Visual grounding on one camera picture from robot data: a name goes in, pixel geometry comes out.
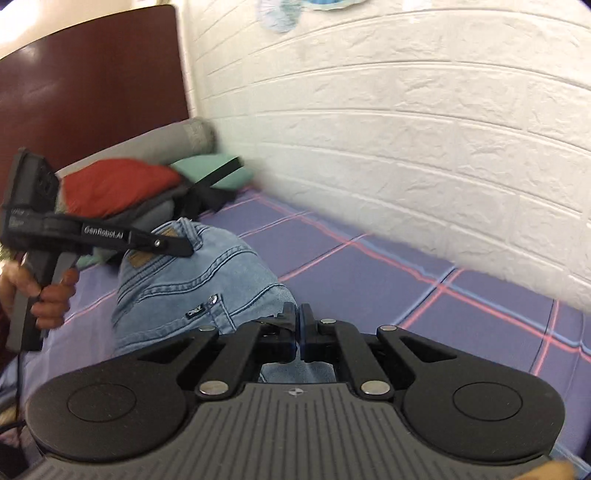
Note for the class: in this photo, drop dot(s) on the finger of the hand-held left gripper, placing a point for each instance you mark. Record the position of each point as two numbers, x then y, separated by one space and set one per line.
161 242
212 177

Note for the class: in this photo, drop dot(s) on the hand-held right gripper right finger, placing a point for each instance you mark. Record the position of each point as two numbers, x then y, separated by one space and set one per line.
308 339

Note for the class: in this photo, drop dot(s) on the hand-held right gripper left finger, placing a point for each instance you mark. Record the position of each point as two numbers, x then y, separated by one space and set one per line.
282 339

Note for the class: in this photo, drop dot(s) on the light blue denim pants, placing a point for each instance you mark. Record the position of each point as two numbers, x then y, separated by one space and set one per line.
207 286

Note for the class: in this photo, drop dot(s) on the person's left hand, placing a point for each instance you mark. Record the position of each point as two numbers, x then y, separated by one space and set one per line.
51 300

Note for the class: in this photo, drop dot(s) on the green pillow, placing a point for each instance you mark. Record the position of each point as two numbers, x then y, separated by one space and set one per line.
207 170

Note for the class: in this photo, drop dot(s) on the grey bolster pillow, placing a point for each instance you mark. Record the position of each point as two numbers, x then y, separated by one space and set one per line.
166 138

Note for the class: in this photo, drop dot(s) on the red pillow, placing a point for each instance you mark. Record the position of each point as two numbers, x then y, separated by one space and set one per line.
111 187

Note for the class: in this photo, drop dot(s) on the purple plaid bed sheet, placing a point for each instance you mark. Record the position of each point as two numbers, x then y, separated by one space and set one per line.
369 286

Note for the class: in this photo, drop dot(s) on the dark brown headboard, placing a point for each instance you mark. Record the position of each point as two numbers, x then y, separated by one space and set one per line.
83 92

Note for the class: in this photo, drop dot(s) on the blue folding wall fan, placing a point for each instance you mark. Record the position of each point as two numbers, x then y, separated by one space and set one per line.
332 3

